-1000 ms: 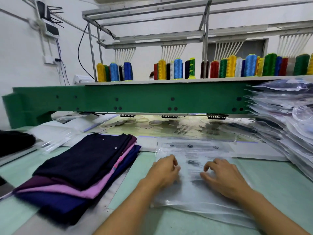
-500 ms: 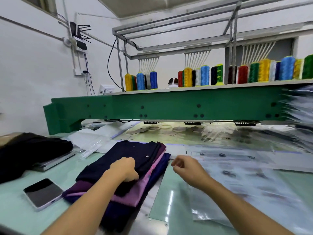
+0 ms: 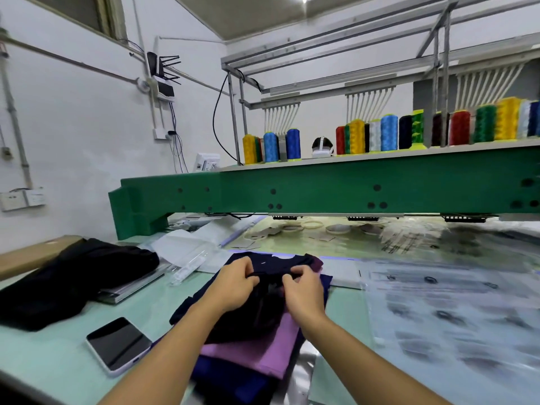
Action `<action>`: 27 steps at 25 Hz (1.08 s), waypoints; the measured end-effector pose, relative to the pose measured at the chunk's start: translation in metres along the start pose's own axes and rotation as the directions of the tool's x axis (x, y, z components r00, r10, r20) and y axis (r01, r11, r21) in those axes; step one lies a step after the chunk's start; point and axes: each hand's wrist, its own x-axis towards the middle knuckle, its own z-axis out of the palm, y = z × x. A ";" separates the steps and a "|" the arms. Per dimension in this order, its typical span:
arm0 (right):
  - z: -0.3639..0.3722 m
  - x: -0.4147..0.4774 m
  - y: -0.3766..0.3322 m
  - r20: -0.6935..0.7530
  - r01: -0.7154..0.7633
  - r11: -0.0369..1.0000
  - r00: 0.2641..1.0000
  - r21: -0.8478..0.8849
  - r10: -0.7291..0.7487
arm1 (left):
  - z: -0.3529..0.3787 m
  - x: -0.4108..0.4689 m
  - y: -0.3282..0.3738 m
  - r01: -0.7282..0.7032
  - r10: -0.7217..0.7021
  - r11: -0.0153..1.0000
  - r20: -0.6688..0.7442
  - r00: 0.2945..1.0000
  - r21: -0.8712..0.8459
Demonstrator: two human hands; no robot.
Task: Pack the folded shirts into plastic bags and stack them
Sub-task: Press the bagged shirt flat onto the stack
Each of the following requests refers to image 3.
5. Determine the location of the person's left hand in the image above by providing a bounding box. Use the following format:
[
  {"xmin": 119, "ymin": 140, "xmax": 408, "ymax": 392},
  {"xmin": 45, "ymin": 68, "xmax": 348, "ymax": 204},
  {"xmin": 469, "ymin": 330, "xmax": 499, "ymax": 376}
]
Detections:
[{"xmin": 201, "ymin": 255, "xmax": 261, "ymax": 316}]

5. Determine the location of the person's right hand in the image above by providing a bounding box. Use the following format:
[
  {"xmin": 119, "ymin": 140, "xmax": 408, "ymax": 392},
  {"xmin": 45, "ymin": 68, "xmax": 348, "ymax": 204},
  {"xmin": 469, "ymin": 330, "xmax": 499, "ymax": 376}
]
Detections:
[{"xmin": 281, "ymin": 265, "xmax": 329, "ymax": 336}]

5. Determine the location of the navy shirt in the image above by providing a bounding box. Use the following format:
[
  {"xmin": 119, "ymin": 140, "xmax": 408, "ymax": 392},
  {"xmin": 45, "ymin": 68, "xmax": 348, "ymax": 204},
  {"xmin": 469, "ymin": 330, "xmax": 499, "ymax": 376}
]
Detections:
[{"xmin": 169, "ymin": 251, "xmax": 326, "ymax": 344}]

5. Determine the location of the stack of garments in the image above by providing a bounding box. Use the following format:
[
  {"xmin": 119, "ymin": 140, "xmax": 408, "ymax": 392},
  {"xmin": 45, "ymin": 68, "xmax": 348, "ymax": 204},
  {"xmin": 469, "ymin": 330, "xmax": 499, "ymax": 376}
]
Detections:
[{"xmin": 169, "ymin": 251, "xmax": 334, "ymax": 405}]

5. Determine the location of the stack of plastic bags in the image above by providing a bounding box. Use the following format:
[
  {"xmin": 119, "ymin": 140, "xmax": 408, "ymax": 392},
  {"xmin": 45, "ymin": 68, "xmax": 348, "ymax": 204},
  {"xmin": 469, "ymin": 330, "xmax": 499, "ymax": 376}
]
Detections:
[{"xmin": 363, "ymin": 259, "xmax": 540, "ymax": 405}]

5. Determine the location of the person's right forearm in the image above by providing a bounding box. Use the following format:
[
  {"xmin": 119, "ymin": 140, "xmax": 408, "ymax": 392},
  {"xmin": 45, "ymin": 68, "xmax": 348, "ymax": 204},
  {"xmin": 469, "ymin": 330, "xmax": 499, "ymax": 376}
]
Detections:
[{"xmin": 299, "ymin": 316, "xmax": 457, "ymax": 405}]

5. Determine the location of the person's left forearm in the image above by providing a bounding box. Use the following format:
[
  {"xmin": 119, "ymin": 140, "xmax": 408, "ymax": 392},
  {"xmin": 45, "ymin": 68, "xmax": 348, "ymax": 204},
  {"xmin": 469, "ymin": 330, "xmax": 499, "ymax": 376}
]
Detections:
[{"xmin": 100, "ymin": 295, "xmax": 233, "ymax": 405}]

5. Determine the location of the crumpled clear plastic film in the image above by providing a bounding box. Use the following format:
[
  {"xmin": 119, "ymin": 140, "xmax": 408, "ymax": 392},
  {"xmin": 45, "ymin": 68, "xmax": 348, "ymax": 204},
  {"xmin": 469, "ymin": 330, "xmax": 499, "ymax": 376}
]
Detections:
[{"xmin": 152, "ymin": 217, "xmax": 246, "ymax": 287}]

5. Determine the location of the grey flat tablet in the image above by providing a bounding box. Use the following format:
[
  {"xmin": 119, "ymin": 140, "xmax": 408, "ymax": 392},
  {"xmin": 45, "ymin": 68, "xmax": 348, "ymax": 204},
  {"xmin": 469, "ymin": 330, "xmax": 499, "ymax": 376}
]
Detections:
[{"xmin": 94, "ymin": 261, "xmax": 174, "ymax": 305}]

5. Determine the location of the green machine beam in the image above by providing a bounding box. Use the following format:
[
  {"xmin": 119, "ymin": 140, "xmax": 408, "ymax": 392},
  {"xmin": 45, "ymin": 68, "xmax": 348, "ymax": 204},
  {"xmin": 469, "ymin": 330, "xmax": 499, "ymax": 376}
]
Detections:
[{"xmin": 108, "ymin": 146, "xmax": 540, "ymax": 241}]

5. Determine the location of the black smartphone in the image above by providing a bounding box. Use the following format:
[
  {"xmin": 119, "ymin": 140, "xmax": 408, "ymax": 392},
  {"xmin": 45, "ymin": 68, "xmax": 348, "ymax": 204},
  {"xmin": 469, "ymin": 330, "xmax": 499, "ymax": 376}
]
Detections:
[{"xmin": 84, "ymin": 316, "xmax": 154, "ymax": 376}]

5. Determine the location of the white box device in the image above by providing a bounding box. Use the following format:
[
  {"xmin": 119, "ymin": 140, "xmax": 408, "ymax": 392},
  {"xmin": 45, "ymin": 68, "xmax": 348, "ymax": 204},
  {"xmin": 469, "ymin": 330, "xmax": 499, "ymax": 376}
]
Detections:
[{"xmin": 194, "ymin": 152, "xmax": 222, "ymax": 172}]

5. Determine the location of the white headset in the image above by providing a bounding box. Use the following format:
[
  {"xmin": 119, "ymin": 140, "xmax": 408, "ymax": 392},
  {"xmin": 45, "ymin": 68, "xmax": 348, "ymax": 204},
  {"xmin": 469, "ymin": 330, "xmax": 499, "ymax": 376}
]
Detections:
[{"xmin": 311, "ymin": 138, "xmax": 335, "ymax": 157}]

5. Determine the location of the black cloth bundle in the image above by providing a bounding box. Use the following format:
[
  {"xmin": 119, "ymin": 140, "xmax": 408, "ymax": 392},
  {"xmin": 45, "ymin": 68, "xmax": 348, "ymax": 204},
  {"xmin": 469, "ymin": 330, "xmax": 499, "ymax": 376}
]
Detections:
[{"xmin": 0, "ymin": 237, "xmax": 161, "ymax": 331}]

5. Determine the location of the row of coloured thread spools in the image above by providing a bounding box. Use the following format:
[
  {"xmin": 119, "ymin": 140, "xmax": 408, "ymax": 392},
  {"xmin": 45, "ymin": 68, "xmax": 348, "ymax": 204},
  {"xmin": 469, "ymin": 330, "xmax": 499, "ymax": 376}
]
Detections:
[{"xmin": 242, "ymin": 97, "xmax": 540, "ymax": 165}]

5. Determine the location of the brown cardboard box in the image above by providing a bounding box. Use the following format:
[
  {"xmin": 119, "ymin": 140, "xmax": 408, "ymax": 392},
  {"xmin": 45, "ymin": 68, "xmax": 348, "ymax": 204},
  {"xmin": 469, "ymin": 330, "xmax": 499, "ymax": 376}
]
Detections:
[{"xmin": 0, "ymin": 234, "xmax": 84, "ymax": 282}]

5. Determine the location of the grey metal thread rack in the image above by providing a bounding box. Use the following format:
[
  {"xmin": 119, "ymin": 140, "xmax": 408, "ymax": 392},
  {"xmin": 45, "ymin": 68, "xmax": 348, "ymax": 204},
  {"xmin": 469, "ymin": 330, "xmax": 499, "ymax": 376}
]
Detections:
[{"xmin": 221, "ymin": 0, "xmax": 540, "ymax": 164}]

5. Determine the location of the black hanging cable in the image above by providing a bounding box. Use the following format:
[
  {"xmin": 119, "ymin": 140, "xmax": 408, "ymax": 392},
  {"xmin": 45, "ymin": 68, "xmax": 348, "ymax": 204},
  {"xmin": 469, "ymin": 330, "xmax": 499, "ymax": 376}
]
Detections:
[{"xmin": 211, "ymin": 73, "xmax": 243, "ymax": 164}]

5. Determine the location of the wall router with antennas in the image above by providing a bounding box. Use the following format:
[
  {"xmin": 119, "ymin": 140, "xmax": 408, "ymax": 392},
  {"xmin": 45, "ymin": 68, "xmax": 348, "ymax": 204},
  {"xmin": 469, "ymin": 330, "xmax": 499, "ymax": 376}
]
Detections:
[{"xmin": 139, "ymin": 50, "xmax": 182, "ymax": 104}]

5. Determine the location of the white double wall socket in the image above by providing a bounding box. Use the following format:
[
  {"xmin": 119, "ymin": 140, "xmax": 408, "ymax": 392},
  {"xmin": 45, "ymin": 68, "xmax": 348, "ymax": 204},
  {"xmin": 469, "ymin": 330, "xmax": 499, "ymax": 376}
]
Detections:
[{"xmin": 0, "ymin": 188, "xmax": 47, "ymax": 213}]

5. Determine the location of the grey wall conduit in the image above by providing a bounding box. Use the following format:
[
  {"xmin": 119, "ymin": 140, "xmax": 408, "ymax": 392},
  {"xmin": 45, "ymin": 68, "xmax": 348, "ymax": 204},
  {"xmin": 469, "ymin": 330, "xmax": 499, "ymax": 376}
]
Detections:
[{"xmin": 0, "ymin": 33, "xmax": 149, "ymax": 191}]

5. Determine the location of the high wall window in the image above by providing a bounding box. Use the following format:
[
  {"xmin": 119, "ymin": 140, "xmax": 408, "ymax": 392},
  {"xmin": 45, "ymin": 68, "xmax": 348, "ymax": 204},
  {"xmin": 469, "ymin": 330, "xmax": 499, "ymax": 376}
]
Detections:
[{"xmin": 34, "ymin": 0, "xmax": 128, "ymax": 43}]

